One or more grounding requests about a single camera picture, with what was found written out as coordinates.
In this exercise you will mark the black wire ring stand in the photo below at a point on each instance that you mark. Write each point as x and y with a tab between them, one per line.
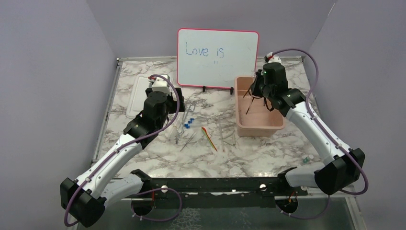
253	97

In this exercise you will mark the pink-framed whiteboard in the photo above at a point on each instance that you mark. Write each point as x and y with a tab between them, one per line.
213	58

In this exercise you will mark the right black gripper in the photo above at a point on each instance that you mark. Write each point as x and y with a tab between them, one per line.
259	76

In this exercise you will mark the black base frame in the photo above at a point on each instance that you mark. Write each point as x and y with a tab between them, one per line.
215	192

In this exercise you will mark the pink plastic bin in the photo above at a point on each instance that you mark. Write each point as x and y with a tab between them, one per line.
260	121

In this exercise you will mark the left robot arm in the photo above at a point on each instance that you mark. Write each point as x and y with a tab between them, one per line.
86	198

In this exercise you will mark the glass stirring rod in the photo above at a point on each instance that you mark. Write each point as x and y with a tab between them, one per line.
221	134

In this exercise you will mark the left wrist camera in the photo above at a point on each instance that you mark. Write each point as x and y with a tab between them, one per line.
159	85

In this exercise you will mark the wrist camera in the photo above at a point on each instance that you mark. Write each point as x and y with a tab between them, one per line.
272	59
159	85

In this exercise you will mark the metal tweezers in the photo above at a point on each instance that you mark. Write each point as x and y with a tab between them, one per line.
188	141

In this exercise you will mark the white plastic bin lid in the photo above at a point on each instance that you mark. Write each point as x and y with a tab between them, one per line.
138	96

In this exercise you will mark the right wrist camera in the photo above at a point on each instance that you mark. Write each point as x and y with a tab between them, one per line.
272	59

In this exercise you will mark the glass pipette bundle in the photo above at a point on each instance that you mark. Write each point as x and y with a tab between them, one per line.
176	129

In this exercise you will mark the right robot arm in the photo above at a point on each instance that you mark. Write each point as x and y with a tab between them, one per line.
341	164

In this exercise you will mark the small green-capped vial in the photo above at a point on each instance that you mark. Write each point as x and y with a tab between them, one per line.
307	159

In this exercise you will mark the blue-capped test tube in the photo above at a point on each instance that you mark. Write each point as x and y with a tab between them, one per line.
194	126
204	118
193	123
204	122

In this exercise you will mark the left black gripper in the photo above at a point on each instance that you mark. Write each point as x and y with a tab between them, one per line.
174	104

